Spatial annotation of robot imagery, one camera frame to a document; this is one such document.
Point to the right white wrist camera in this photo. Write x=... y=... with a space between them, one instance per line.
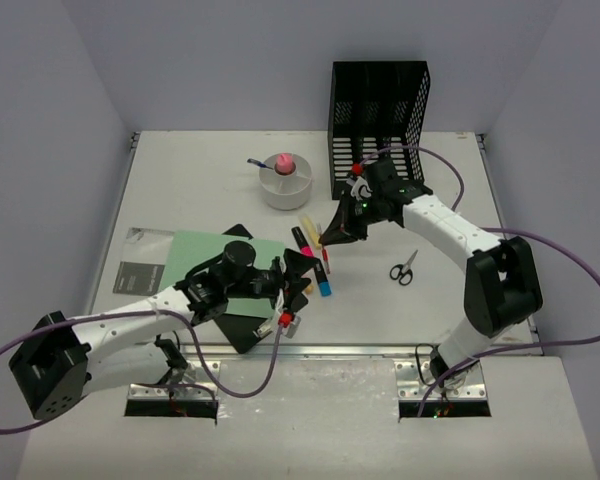
x=358 y=185

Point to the white round desk organizer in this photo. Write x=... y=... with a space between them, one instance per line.
x=290 y=191

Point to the grey booklet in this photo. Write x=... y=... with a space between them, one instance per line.
x=143 y=260

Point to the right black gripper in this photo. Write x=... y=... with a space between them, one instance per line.
x=343 y=227

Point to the black clipboard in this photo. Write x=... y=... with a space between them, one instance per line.
x=241 y=330

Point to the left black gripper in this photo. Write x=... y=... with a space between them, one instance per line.
x=284 y=276

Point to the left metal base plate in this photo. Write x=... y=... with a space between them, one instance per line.
x=194 y=385

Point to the yellow highlighter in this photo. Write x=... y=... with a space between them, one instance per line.
x=311 y=231

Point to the pink capped glue stick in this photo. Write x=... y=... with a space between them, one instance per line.
x=284 y=164

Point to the black pink highlighter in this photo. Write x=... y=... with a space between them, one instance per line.
x=301 y=241

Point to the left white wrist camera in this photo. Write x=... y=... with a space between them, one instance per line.
x=288 y=324

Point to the black mesh file organizer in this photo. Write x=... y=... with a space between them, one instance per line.
x=373 y=105

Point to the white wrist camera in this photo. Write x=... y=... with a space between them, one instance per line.
x=288 y=324
x=358 y=185

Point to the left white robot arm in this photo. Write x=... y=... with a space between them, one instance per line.
x=62 y=361

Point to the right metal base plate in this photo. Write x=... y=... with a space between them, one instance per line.
x=413 y=380

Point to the blue pen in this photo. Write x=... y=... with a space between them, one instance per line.
x=257 y=163

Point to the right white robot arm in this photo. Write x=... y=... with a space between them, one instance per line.
x=501 y=287

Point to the black blue highlighter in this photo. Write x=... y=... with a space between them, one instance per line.
x=322 y=279

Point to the green clipboard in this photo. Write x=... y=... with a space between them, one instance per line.
x=191 y=248

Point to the metal base plate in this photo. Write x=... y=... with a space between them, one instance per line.
x=194 y=385
x=413 y=380

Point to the black handled scissors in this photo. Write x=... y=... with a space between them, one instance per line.
x=402 y=273

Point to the red pen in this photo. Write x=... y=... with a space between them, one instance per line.
x=323 y=249

